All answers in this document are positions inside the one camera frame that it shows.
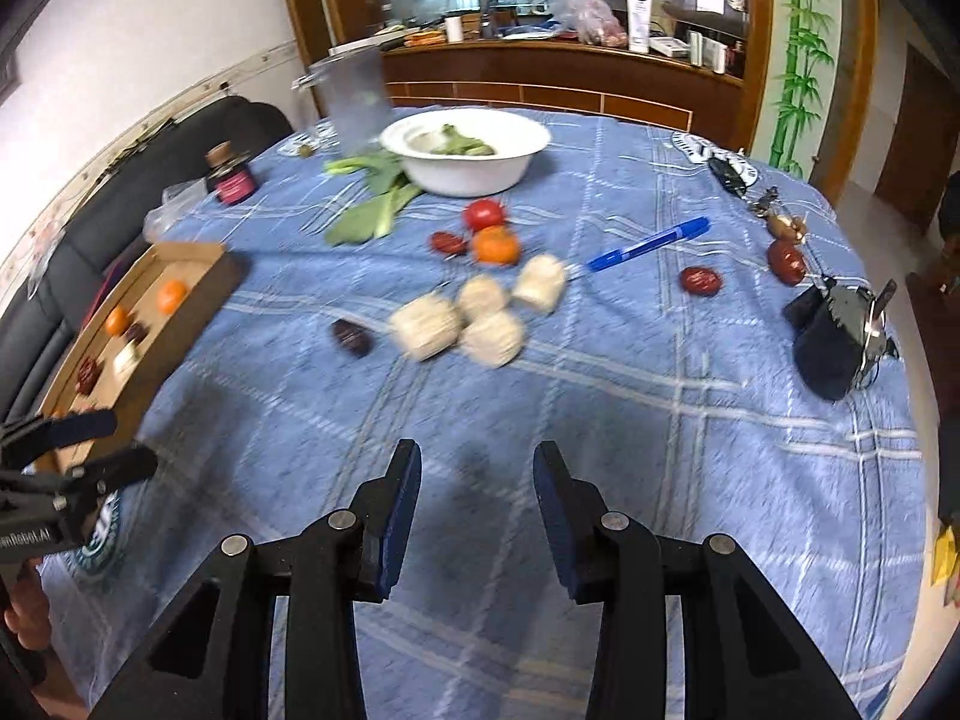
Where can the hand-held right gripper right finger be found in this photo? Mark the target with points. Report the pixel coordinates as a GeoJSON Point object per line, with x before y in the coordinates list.
{"type": "Point", "coordinates": [559, 517]}

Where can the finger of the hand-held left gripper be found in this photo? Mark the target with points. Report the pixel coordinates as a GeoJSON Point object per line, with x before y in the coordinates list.
{"type": "Point", "coordinates": [120, 465]}
{"type": "Point", "coordinates": [75, 426]}

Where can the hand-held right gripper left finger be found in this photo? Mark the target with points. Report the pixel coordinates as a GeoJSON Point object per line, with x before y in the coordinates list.
{"type": "Point", "coordinates": [397, 517]}

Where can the red jujube date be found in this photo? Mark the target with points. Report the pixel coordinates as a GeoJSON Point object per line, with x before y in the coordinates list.
{"type": "Point", "coordinates": [786, 261]}
{"type": "Point", "coordinates": [448, 242]}
{"type": "Point", "coordinates": [88, 375]}
{"type": "Point", "coordinates": [701, 280]}

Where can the dark purple plum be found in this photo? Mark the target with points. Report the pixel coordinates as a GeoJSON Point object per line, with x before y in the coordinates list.
{"type": "Point", "coordinates": [135, 332]}

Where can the orange mandarin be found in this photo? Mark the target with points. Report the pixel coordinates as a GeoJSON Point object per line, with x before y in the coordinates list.
{"type": "Point", "coordinates": [116, 321]}
{"type": "Point", "coordinates": [495, 245]}
{"type": "Point", "coordinates": [171, 296]}

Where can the brown cardboard box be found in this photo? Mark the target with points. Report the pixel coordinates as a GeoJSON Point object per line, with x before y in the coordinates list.
{"type": "Point", "coordinates": [187, 330]}

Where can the person's left hand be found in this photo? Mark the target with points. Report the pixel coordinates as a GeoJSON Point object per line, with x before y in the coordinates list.
{"type": "Point", "coordinates": [26, 607]}

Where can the pink folder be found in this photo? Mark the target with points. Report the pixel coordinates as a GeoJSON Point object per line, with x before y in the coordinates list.
{"type": "Point", "coordinates": [105, 289]}

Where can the dark jujube date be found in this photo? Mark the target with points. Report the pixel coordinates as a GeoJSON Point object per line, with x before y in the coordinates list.
{"type": "Point", "coordinates": [351, 337]}

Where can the clear plastic bag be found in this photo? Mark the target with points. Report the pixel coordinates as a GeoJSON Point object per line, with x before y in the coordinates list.
{"type": "Point", "coordinates": [172, 210]}

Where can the blue marker pen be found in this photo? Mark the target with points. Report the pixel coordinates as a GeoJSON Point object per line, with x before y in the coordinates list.
{"type": "Point", "coordinates": [645, 244]}

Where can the small jar pink label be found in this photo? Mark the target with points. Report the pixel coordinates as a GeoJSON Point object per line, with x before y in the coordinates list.
{"type": "Point", "coordinates": [232, 181]}

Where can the bok choy leaf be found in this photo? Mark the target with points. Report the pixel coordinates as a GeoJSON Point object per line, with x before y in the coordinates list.
{"type": "Point", "coordinates": [367, 217]}

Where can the red tomato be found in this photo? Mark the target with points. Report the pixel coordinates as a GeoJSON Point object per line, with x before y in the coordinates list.
{"type": "Point", "coordinates": [484, 214]}

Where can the black pouch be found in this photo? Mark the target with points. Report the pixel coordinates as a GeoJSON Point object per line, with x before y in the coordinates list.
{"type": "Point", "coordinates": [825, 352]}

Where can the black sofa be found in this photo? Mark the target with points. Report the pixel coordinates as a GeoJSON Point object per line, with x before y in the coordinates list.
{"type": "Point", "coordinates": [225, 127]}

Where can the white bowl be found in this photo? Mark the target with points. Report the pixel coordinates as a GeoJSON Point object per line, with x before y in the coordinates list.
{"type": "Point", "coordinates": [465, 172]}

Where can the bok choy stalk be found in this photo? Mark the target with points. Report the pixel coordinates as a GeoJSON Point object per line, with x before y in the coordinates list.
{"type": "Point", "coordinates": [360, 163]}

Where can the bunch of keys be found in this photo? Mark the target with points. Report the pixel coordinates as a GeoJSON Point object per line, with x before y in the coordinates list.
{"type": "Point", "coordinates": [780, 219]}

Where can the green vegetable leaves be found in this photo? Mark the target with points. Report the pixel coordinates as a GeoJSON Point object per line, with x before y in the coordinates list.
{"type": "Point", "coordinates": [465, 142]}

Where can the black car key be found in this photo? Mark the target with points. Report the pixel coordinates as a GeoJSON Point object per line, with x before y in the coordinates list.
{"type": "Point", "coordinates": [731, 174]}

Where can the yellow tools pile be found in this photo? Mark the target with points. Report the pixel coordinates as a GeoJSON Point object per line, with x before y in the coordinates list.
{"type": "Point", "coordinates": [946, 562]}

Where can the clear plastic pitcher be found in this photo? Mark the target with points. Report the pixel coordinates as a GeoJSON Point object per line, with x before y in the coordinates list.
{"type": "Point", "coordinates": [352, 97]}

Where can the wooden counter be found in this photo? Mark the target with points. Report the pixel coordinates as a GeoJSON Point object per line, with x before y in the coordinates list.
{"type": "Point", "coordinates": [570, 79]}

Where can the flat white box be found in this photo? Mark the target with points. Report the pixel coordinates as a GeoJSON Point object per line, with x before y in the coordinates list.
{"type": "Point", "coordinates": [669, 46]}

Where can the silver packets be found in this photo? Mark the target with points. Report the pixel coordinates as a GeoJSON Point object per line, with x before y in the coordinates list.
{"type": "Point", "coordinates": [709, 52]}

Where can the white cup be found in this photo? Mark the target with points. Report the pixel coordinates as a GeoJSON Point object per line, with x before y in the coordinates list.
{"type": "Point", "coordinates": [452, 30]}

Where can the plastic bag with fruit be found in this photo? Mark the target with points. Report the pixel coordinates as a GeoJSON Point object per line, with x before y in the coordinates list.
{"type": "Point", "coordinates": [581, 15]}

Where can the white lotion tube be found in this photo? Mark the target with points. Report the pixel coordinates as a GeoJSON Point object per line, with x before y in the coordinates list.
{"type": "Point", "coordinates": [638, 19]}

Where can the dark bottle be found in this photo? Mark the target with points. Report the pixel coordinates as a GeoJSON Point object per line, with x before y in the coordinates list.
{"type": "Point", "coordinates": [486, 15]}

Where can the brown door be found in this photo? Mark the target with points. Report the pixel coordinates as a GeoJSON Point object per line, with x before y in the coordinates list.
{"type": "Point", "coordinates": [919, 142]}

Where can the bamboo wall sticker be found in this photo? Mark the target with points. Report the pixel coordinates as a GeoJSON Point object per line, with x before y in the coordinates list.
{"type": "Point", "coordinates": [802, 60]}

